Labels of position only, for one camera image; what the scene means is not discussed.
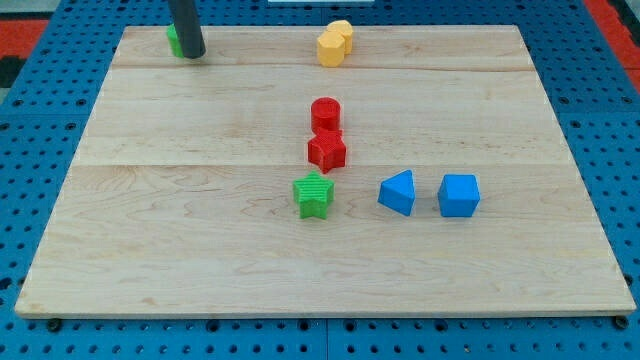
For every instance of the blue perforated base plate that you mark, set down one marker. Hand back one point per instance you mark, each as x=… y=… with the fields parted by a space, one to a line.
x=44 y=113

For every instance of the yellow hexagon block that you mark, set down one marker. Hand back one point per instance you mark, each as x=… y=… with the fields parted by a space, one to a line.
x=330 y=49

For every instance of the red cylinder block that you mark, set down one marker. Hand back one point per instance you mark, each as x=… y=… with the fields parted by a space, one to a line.
x=325 y=114

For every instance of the yellow heart block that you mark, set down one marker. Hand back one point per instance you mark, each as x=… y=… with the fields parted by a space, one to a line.
x=345 y=29

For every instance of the light wooden board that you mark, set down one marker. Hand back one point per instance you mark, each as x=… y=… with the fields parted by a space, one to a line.
x=179 y=203

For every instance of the blue cube block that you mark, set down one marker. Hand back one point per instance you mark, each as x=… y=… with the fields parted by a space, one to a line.
x=458 y=195

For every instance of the green star block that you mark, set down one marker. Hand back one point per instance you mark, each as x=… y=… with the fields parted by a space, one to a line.
x=313 y=194

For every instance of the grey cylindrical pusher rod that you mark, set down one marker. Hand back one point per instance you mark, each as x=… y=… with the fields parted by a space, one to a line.
x=188 y=30

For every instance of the red star block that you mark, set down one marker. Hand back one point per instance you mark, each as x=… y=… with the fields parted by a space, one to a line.
x=327 y=150

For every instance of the green block behind rod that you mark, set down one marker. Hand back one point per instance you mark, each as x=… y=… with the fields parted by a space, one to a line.
x=173 y=40

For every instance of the blue triangular prism block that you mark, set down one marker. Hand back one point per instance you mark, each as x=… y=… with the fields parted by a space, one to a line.
x=398 y=192

